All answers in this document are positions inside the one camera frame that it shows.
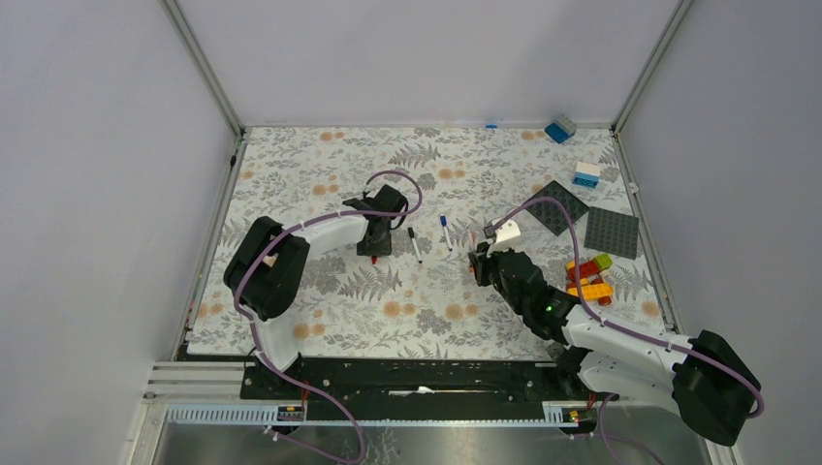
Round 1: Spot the white marker black tip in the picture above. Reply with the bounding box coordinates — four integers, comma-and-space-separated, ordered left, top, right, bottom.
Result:
407, 227, 424, 264

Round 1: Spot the white marker blue end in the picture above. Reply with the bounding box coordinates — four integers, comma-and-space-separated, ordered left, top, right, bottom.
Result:
439, 215, 454, 252

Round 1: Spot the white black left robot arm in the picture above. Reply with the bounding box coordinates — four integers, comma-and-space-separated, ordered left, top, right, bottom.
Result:
223, 185, 409, 398

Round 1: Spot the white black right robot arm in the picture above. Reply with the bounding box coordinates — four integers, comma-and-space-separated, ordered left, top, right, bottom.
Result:
468, 251, 761, 447

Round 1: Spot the floral table mat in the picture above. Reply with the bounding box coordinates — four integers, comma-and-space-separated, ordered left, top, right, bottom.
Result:
187, 128, 633, 360

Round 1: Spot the dark green lego baseplate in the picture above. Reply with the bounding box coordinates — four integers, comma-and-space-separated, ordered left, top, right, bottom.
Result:
526, 180, 589, 236

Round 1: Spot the colourful lego brick pile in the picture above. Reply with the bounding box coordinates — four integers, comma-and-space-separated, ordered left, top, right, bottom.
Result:
565, 254, 614, 306

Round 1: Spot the grey lego baseplate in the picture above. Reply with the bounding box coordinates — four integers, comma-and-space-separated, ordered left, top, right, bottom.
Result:
584, 206, 640, 260

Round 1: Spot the white blue lego brick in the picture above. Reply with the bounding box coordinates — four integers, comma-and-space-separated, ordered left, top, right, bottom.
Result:
572, 162, 601, 189

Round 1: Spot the blue grey lego brick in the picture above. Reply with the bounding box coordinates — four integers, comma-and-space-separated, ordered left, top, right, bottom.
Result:
545, 114, 578, 144

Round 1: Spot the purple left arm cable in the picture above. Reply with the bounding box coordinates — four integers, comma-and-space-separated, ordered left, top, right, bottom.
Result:
232, 170, 424, 465

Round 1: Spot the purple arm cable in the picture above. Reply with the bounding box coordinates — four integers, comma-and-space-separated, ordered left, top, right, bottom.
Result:
490, 196, 767, 465
232, 170, 424, 465

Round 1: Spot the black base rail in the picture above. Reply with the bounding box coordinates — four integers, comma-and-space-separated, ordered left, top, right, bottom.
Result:
239, 357, 605, 421

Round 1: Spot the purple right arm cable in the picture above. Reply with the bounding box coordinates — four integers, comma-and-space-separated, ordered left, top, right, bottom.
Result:
490, 196, 767, 465

